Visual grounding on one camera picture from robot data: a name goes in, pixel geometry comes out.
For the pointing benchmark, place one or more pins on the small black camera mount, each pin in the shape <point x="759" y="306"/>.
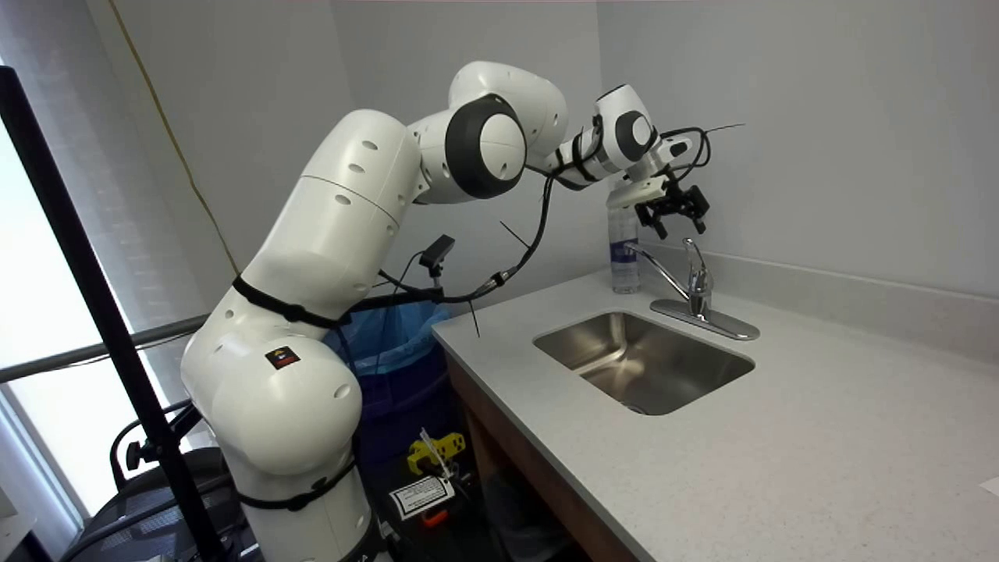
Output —
<point x="433" y="258"/>

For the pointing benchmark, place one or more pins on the blue trash bin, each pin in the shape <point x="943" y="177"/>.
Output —
<point x="403" y="386"/>

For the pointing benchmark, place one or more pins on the black tripod pole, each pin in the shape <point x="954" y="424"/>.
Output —
<point x="119" y="346"/>

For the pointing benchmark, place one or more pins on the black office chair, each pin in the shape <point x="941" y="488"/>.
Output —
<point x="141" y="520"/>

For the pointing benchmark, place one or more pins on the clear smartwater plastic bottle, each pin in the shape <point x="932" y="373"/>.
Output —
<point x="623" y="252"/>

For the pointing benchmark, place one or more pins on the yellow black clamp tool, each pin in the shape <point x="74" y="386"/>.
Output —
<point x="435" y="453"/>

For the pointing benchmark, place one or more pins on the stainless steel sink basin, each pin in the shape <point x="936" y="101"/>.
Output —
<point x="638" y="362"/>

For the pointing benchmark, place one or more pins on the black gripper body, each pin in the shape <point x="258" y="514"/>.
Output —
<point x="676" y="201"/>

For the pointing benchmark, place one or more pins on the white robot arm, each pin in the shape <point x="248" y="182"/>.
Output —
<point x="283" y="405"/>

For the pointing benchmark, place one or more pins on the chrome sink faucet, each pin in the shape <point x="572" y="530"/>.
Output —
<point x="695" y="297"/>

